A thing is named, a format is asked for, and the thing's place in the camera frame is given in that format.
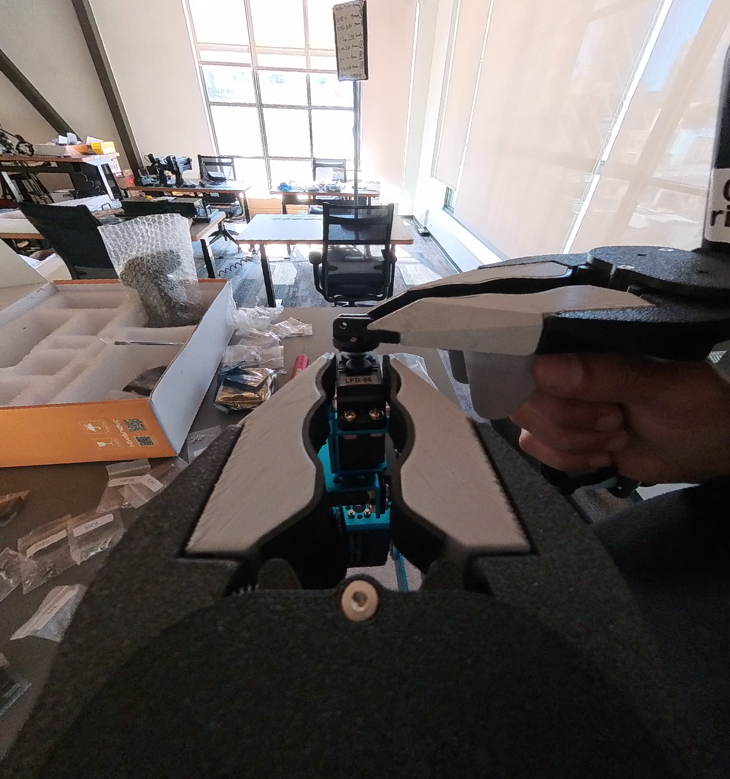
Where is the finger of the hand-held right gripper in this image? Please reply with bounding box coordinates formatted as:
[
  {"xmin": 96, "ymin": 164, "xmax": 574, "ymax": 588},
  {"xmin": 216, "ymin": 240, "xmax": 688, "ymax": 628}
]
[
  {"xmin": 365, "ymin": 285, "xmax": 654, "ymax": 356},
  {"xmin": 396, "ymin": 254, "xmax": 603, "ymax": 305}
]

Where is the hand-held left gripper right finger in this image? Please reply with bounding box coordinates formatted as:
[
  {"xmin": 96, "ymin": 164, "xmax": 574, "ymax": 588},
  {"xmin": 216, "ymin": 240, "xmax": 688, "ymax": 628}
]
[{"xmin": 390, "ymin": 359, "xmax": 534, "ymax": 563}]

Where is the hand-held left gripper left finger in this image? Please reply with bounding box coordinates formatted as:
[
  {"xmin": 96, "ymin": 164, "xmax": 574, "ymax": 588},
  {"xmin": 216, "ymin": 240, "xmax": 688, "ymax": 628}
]
[{"xmin": 185, "ymin": 353, "xmax": 335, "ymax": 563}]

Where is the blue toy robot arm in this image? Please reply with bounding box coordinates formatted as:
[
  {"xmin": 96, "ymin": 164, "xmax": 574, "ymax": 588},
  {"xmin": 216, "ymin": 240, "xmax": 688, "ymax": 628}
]
[{"xmin": 317, "ymin": 313, "xmax": 405, "ymax": 591}]

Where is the dark grey desk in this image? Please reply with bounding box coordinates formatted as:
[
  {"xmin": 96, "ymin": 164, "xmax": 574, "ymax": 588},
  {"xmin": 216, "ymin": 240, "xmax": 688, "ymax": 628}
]
[{"xmin": 0, "ymin": 305, "xmax": 481, "ymax": 779}]

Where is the cluttered wooden desk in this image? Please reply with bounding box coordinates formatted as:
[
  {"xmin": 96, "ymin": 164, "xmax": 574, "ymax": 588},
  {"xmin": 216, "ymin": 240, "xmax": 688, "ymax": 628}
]
[{"xmin": 0, "ymin": 116, "xmax": 125, "ymax": 205}]

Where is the person's right hand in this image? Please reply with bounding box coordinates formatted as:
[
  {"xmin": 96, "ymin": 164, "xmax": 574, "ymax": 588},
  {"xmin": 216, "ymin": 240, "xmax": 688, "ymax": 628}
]
[{"xmin": 511, "ymin": 351, "xmax": 730, "ymax": 485}]

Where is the dark blue parts packet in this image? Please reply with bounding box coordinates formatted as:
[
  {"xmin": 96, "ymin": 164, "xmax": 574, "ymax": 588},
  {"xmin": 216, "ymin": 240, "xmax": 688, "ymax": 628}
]
[{"xmin": 214, "ymin": 367, "xmax": 278, "ymax": 412}]

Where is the small clear parts bag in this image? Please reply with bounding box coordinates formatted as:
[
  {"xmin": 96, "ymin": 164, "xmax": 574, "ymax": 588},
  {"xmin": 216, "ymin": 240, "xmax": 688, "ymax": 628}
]
[
  {"xmin": 233, "ymin": 303, "xmax": 316, "ymax": 343},
  {"xmin": 222, "ymin": 340, "xmax": 288, "ymax": 373}
]

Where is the black mesh office chair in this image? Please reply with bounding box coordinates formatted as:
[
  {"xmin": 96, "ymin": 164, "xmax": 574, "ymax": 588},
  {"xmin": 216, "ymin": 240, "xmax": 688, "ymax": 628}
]
[{"xmin": 312, "ymin": 201, "xmax": 398, "ymax": 306}]

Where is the beige roller blind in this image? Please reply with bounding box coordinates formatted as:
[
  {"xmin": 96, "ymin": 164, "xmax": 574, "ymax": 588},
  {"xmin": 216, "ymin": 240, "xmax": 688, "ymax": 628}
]
[{"xmin": 431, "ymin": 0, "xmax": 730, "ymax": 259}]

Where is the grey office table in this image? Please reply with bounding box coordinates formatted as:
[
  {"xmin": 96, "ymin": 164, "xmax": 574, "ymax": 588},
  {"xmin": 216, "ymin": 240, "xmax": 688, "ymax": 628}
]
[{"xmin": 236, "ymin": 212, "xmax": 416, "ymax": 308}]

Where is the pile of small parts bags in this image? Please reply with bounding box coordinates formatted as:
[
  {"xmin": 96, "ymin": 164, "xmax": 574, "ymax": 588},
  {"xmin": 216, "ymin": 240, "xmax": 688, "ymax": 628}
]
[{"xmin": 0, "ymin": 456, "xmax": 165, "ymax": 737}]

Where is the white parts box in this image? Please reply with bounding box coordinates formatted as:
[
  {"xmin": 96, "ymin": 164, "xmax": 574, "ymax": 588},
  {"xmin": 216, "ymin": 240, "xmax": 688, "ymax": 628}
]
[{"xmin": 0, "ymin": 278, "xmax": 238, "ymax": 429}]

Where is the bubble wrap bag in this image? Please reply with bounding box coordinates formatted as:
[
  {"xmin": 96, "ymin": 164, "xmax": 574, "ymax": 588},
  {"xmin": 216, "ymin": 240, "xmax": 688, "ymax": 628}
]
[{"xmin": 99, "ymin": 212, "xmax": 206, "ymax": 328}]

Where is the hanging grey sign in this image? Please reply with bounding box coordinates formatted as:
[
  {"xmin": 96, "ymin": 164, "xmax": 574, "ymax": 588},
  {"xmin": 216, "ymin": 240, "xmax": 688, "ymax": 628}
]
[{"xmin": 332, "ymin": 0, "xmax": 370, "ymax": 84}]

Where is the bright paned window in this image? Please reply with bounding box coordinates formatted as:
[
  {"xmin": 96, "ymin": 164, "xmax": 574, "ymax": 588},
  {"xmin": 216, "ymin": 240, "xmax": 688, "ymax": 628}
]
[{"xmin": 183, "ymin": 0, "xmax": 366, "ymax": 191}]

